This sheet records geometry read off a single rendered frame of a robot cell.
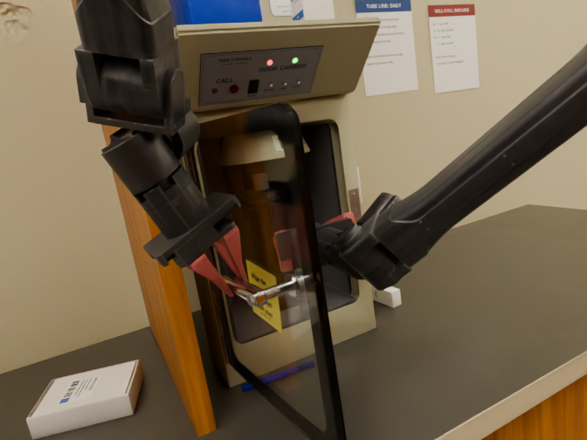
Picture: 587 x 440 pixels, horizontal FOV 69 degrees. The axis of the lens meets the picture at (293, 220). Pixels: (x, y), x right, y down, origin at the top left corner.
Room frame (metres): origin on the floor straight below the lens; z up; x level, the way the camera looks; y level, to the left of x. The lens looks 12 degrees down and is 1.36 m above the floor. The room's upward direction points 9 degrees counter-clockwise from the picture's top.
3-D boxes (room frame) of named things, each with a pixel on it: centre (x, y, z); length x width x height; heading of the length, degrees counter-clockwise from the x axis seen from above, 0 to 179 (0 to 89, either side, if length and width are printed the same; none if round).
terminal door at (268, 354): (0.54, 0.06, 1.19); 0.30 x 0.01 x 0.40; 31
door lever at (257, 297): (0.46, 0.05, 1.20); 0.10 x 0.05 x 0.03; 31
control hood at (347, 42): (0.69, -0.01, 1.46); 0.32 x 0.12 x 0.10; 115
